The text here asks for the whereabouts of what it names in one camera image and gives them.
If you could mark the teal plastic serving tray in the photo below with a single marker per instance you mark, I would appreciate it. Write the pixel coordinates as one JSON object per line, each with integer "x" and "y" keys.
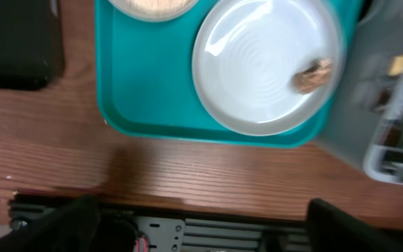
{"x": 145, "y": 84}

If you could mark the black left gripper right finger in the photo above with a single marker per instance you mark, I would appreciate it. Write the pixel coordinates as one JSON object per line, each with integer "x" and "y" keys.
{"x": 332, "y": 230}

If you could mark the black metal base rail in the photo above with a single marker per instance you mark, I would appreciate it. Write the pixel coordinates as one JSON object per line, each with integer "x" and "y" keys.
{"x": 172, "y": 230}

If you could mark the brown food scrap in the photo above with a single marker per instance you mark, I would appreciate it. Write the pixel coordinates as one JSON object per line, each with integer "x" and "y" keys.
{"x": 318, "y": 74}

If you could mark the grey bowl of rice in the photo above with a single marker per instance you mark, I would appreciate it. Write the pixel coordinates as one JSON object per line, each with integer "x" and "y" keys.
{"x": 154, "y": 10}

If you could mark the grey plastic dishwasher rack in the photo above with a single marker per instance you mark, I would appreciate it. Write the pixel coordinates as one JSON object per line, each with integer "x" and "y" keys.
{"x": 365, "y": 124}

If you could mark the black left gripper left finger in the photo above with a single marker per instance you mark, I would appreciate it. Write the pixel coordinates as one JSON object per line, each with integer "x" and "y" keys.
{"x": 71, "y": 227}

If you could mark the black waste bin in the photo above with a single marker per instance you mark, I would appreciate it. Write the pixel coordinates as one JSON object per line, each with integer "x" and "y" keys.
{"x": 31, "y": 45}

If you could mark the grey round plate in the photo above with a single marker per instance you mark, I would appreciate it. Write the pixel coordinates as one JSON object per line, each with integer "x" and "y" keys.
{"x": 246, "y": 53}

